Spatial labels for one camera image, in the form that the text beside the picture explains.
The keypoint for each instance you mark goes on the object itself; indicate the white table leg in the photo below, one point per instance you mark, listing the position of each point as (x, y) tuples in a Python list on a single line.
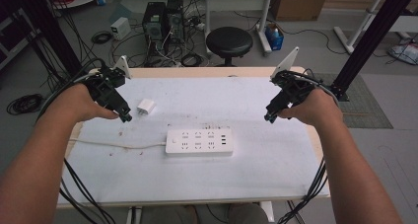
[(267, 210), (134, 215)]

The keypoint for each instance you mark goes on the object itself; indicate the person's left hand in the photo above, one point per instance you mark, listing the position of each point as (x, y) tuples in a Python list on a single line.
[(77, 104)]

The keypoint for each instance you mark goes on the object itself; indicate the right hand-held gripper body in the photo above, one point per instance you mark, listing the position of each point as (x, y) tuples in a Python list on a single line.
[(294, 87)]

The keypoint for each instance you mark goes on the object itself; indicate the brown cardboard box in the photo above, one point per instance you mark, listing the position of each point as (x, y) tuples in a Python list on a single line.
[(300, 5)]

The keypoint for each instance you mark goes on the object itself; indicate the person's right hand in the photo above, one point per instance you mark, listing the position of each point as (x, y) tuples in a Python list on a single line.
[(318, 109)]

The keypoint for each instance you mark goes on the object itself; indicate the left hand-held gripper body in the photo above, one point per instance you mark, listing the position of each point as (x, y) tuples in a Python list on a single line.
[(105, 86)]

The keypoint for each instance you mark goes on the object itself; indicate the white desk leg frame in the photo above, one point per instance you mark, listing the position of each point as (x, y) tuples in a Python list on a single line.
[(358, 26)]

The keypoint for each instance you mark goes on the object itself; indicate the white table cover sheet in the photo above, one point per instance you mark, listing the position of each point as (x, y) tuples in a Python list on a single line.
[(197, 178)]

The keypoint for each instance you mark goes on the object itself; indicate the blue box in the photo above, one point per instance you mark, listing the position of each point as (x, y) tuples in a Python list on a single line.
[(274, 39)]

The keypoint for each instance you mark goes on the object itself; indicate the white charger plug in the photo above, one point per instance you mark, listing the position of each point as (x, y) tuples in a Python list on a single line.
[(146, 107)]

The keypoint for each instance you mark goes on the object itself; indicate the clear plastic bag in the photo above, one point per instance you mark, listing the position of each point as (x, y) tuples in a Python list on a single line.
[(404, 53)]

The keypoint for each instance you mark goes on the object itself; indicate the black round stool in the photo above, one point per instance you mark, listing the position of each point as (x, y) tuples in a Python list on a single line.
[(229, 41)]

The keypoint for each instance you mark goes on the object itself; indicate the grey floor mat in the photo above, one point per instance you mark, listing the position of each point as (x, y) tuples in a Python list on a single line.
[(364, 109)]

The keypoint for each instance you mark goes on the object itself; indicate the black computer tower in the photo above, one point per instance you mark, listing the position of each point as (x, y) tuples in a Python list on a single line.
[(175, 18), (153, 23)]

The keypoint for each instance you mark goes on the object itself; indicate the white power supply box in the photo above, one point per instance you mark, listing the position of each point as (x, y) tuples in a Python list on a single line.
[(120, 28)]

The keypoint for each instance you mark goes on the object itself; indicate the black metal frame post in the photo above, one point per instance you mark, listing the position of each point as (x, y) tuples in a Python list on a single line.
[(49, 30), (371, 39)]

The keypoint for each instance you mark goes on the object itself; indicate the white power strip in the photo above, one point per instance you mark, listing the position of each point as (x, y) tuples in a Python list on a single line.
[(198, 142)]

